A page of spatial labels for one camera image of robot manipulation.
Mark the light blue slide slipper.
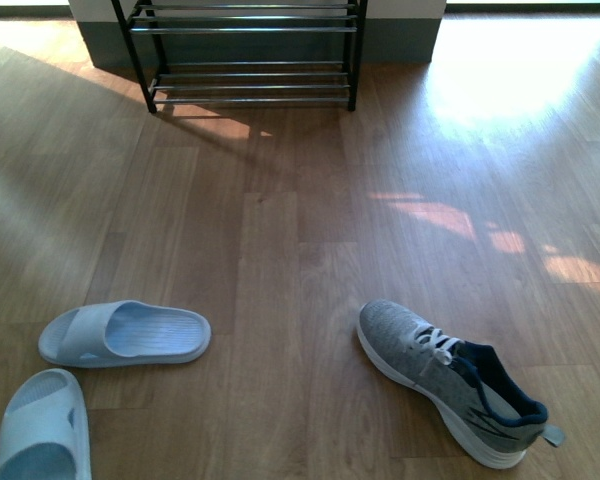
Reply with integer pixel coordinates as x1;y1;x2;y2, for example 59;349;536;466
38;300;212;368
0;369;92;479

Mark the grey knit sneaker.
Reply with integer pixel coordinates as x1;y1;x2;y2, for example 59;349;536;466
356;299;565;470

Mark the black metal shoe rack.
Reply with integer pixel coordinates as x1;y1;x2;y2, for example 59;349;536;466
112;1;368;114

